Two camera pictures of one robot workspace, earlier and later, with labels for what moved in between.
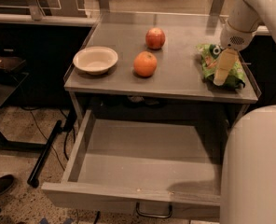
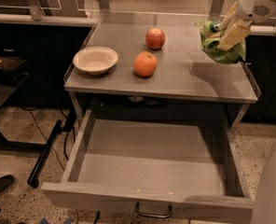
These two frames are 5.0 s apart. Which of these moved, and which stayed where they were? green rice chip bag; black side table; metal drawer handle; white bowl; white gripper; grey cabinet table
Moved: green rice chip bag; white gripper
Stayed: black side table; metal drawer handle; white bowl; grey cabinet table
